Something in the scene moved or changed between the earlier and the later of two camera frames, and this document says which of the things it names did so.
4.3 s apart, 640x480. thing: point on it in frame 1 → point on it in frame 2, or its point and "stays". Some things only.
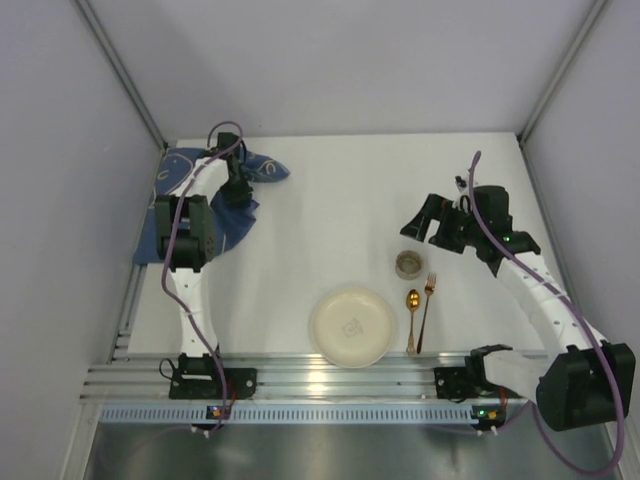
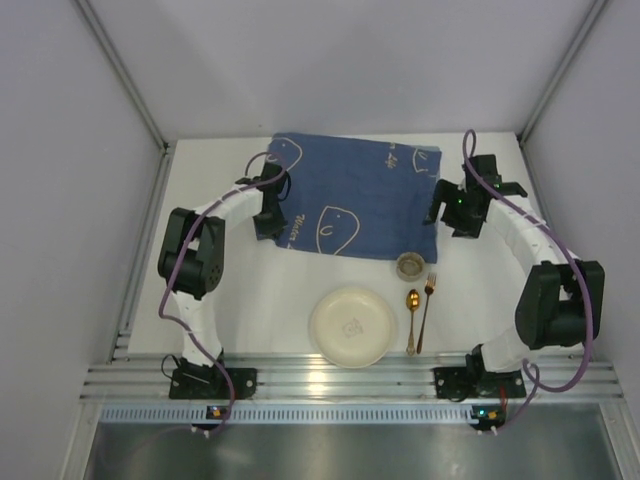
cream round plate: (352, 327) stays
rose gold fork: (429, 286) stays
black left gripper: (236, 185) → (270, 220)
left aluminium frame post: (120, 69) stays
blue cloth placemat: (230, 217) → (358, 199)
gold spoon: (413, 300) stays
